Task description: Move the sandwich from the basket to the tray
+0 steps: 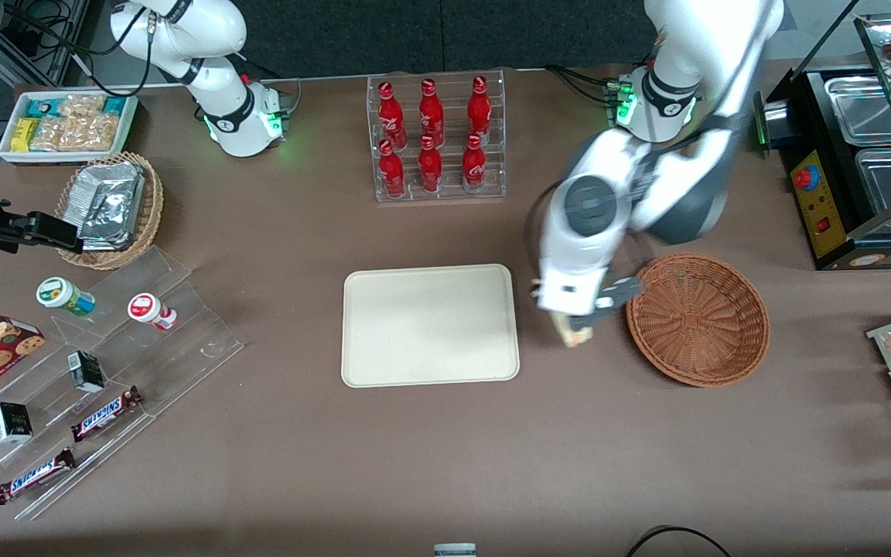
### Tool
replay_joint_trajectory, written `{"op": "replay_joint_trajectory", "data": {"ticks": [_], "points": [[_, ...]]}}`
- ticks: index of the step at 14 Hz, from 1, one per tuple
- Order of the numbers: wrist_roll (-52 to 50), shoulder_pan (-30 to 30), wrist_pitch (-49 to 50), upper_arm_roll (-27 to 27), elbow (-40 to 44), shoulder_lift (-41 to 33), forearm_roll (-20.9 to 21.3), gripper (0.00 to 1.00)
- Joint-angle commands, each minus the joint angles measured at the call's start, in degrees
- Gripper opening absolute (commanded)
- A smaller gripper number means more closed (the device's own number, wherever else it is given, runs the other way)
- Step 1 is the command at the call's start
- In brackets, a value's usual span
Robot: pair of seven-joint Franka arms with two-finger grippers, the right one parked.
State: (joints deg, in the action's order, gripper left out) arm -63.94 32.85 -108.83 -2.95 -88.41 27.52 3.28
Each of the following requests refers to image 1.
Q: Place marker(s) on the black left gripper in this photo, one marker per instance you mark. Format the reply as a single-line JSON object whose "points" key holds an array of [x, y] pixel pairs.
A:
{"points": [[579, 322]]}

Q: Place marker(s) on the triangular sandwich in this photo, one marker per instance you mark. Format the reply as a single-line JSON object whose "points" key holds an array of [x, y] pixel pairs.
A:
{"points": [[575, 337]]}

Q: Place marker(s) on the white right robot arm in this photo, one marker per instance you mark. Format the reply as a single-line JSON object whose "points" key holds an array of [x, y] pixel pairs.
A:
{"points": [[221, 116]]}

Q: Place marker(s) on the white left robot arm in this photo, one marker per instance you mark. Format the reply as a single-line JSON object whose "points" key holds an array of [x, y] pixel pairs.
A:
{"points": [[585, 255]]}

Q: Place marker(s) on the brown round wicker basket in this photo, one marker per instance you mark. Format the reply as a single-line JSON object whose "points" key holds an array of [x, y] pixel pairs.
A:
{"points": [[697, 321]]}

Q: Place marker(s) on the light tan wicker basket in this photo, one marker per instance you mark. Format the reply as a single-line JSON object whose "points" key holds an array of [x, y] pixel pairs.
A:
{"points": [[153, 205]]}

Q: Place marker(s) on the cream plastic tray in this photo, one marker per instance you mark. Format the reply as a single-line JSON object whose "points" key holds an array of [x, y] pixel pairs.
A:
{"points": [[430, 325]]}

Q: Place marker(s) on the silver foil pack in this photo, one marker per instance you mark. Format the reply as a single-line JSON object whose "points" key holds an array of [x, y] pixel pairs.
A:
{"points": [[109, 220], [101, 178]]}

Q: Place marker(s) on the green lid yoghurt cup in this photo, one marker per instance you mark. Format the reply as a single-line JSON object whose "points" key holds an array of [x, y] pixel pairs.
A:
{"points": [[59, 294]]}

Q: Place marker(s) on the white rectangular snack bin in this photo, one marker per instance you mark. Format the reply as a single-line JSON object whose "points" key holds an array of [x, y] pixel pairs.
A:
{"points": [[8, 151]]}

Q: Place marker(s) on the yellow snack packet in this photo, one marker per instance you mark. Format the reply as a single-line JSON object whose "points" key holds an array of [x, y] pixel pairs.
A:
{"points": [[25, 135]]}

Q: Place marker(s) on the clear bag of crackers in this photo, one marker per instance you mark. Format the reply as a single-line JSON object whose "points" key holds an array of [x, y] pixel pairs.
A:
{"points": [[82, 106], [90, 134]]}

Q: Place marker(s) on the red lid yoghurt cup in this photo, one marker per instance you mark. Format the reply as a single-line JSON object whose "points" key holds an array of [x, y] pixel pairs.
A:
{"points": [[148, 309]]}

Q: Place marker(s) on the teal snack packet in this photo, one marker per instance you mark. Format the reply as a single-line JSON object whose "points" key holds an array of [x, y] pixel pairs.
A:
{"points": [[43, 107]]}

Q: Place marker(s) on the small black carton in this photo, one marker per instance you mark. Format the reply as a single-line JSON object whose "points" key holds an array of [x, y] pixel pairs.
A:
{"points": [[11, 422], [87, 371]]}

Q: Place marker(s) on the clear acrylic stepped display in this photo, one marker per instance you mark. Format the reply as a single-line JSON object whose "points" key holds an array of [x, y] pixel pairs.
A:
{"points": [[182, 340]]}

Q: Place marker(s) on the Snickers chocolate bar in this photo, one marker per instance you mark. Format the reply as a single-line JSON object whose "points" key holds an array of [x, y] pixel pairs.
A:
{"points": [[105, 414], [34, 476]]}

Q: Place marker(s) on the red cola bottle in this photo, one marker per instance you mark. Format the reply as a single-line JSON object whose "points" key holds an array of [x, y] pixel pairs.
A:
{"points": [[431, 114], [479, 111], [391, 116], [430, 169], [392, 174], [474, 166]]}

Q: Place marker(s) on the clear acrylic bottle rack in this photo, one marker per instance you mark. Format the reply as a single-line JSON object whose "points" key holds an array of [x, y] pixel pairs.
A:
{"points": [[449, 166]]}

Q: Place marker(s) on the black food warmer appliance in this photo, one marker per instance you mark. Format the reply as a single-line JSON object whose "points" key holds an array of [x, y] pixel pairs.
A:
{"points": [[828, 232]]}

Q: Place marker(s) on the small grey white object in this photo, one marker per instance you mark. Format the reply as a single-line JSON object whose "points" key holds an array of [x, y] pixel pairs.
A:
{"points": [[455, 551]]}

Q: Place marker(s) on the steel warmer pan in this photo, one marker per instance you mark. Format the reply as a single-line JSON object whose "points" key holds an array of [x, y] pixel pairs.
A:
{"points": [[867, 108]]}

